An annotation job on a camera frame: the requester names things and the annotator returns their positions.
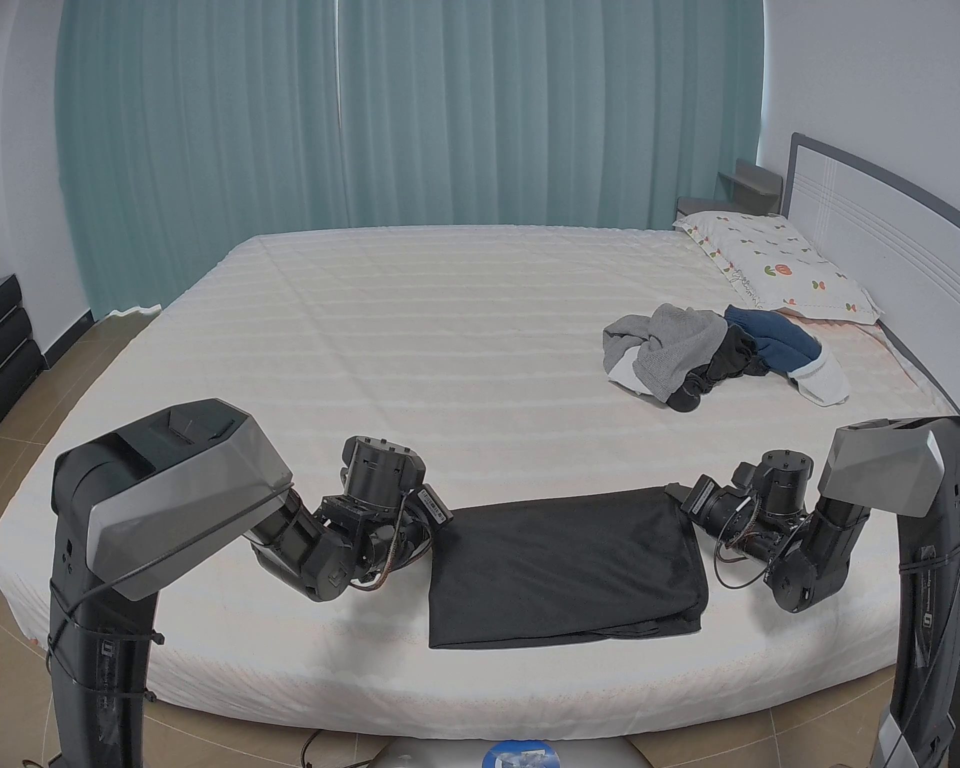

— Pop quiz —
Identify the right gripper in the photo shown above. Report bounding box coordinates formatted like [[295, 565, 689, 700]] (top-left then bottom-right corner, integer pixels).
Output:
[[678, 474, 751, 537]]

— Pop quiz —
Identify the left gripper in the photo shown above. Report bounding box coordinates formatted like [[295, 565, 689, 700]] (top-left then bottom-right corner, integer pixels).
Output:
[[391, 483, 456, 569]]

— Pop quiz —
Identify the black T-shirt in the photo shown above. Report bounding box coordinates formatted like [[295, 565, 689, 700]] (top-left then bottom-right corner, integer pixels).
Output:
[[427, 486, 710, 650]]

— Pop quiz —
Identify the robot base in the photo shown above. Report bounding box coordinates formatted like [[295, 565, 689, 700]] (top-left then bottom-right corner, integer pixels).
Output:
[[371, 736, 650, 768]]

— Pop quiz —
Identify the black garment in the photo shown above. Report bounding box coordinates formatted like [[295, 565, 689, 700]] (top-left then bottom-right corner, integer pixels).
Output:
[[666, 324, 770, 414]]

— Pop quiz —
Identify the white garment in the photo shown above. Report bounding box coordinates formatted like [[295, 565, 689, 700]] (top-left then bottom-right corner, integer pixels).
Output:
[[786, 351, 852, 408]]

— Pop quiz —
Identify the grey garment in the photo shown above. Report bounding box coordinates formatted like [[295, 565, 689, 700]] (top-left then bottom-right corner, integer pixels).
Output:
[[601, 302, 729, 405]]

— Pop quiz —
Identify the dark blue garment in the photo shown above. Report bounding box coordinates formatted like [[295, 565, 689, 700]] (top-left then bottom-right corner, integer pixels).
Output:
[[723, 303, 822, 376]]

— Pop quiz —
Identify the bed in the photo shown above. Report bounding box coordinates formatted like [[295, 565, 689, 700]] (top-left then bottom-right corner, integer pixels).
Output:
[[0, 131, 960, 740]]

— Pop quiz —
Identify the white printed pillow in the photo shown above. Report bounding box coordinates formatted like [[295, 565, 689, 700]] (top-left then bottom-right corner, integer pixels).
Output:
[[672, 210, 885, 327]]

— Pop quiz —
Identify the grey bedside table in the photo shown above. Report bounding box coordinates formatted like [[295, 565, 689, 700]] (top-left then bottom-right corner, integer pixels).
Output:
[[675, 157, 785, 219]]

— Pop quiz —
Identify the blue-green curtain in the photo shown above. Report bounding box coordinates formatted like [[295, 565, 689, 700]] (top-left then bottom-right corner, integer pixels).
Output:
[[337, 0, 766, 230], [54, 0, 346, 316]]

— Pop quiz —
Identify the black chest of drawers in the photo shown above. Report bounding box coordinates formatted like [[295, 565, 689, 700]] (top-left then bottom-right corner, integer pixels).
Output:
[[0, 273, 42, 421]]

